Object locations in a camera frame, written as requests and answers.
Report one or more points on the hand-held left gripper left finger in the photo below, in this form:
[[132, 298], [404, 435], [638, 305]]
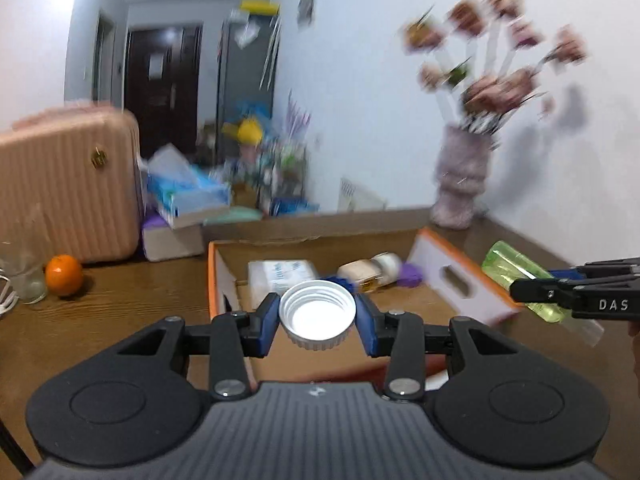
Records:
[[267, 321]]

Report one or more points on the orange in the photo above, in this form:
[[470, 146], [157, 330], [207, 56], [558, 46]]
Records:
[[64, 275]]

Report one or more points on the blue ridged lid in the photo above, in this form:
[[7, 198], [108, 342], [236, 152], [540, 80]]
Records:
[[336, 281]]

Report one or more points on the clear green bottle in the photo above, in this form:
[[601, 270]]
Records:
[[510, 261]]

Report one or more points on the white ridged lid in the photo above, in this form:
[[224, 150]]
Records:
[[317, 319]]

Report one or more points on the rack of small bottles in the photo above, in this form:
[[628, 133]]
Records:
[[280, 165]]

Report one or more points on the white vented panel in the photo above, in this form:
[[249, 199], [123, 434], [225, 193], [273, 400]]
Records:
[[361, 195]]

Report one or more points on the pink ribbed suitcase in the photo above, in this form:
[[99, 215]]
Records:
[[65, 185]]

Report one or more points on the dark entrance door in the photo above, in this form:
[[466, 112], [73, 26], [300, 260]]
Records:
[[165, 110]]

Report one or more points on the red cardboard box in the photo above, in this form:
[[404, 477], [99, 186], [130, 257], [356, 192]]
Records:
[[300, 251]]

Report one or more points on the paper sheet on refrigerator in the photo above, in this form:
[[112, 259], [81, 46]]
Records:
[[246, 34]]

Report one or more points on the clear glass cup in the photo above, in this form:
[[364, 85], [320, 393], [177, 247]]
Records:
[[25, 280]]

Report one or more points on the grey refrigerator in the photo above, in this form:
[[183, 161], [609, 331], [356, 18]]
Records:
[[245, 80]]

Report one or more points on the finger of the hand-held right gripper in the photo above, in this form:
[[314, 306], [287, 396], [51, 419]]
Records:
[[542, 291], [607, 266]]

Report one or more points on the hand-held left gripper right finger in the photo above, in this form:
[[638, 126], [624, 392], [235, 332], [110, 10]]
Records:
[[367, 325]]

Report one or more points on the pale green packet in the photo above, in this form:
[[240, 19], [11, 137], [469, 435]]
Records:
[[235, 215]]

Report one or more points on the yellow box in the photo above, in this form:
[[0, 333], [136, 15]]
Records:
[[259, 6]]

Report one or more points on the pink textured vase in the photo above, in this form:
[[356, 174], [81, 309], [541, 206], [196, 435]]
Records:
[[460, 180]]

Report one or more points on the blue packet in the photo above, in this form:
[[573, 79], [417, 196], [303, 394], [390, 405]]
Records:
[[295, 206]]

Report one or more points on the dried pink roses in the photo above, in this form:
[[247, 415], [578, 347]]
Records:
[[487, 85]]

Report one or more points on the white and purple box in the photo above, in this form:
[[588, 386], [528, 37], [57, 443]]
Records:
[[170, 240]]

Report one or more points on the wall picture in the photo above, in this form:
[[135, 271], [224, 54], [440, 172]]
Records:
[[307, 6]]

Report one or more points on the purple dried flower bunch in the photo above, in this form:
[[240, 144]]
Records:
[[296, 115]]

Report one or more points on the blue tissue box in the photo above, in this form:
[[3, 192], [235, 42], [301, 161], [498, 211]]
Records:
[[190, 195]]

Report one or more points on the purple ridged lid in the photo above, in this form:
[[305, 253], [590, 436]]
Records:
[[412, 272]]

